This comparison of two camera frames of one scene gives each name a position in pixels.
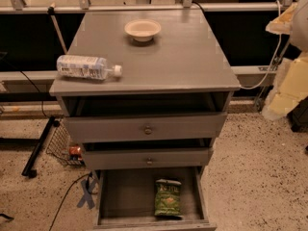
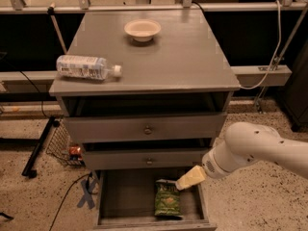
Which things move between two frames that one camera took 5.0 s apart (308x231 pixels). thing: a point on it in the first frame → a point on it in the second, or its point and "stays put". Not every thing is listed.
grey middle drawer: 146,159 stays put
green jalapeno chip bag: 167,197 stays put
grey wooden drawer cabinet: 145,92 stays put
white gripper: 300,28 → 210,166
